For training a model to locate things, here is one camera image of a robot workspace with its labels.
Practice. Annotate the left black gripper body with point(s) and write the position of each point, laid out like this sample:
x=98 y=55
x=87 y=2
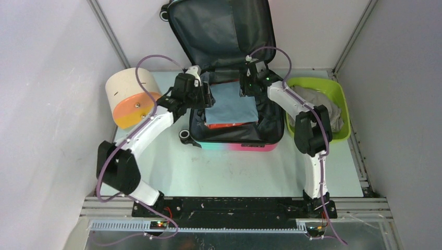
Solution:
x=197 y=100

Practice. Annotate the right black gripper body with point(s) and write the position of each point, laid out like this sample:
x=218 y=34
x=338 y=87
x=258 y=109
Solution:
x=248 y=87

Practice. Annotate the orange red item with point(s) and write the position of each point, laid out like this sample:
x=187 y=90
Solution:
x=227 y=125

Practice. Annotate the light blue cloth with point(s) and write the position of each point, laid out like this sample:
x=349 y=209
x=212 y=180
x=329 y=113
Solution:
x=230 y=107

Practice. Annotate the grey garment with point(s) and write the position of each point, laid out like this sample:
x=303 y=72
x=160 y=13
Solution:
x=317 y=98

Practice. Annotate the pink teal cartoon suitcase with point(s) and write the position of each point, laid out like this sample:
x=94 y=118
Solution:
x=217 y=36

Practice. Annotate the cream orange cylindrical container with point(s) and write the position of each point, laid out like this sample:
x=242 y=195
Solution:
x=128 y=102

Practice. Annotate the lime green plastic tray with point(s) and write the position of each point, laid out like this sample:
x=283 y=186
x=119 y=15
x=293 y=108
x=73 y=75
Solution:
x=333 y=91

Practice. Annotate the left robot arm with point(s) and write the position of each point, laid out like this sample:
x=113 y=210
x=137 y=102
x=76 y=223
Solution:
x=117 y=162

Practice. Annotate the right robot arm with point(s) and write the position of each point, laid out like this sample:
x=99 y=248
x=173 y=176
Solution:
x=312 y=134

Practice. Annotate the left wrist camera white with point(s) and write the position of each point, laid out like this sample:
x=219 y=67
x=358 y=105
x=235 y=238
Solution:
x=195 y=71

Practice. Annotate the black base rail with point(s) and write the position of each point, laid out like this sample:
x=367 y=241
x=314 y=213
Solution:
x=236 y=212

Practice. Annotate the grey cable duct strip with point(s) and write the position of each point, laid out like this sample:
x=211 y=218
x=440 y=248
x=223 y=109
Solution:
x=148 y=226

